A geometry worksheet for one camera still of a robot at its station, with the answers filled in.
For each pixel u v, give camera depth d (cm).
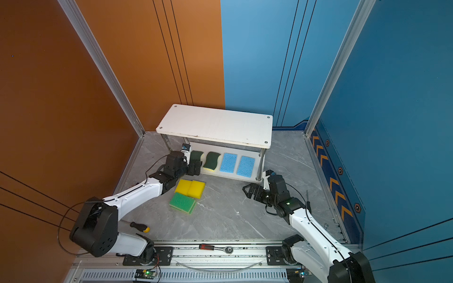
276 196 62
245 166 95
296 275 71
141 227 79
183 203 85
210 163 95
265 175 77
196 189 92
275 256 72
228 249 73
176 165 67
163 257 74
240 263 72
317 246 47
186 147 77
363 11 70
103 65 86
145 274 71
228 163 95
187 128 76
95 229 43
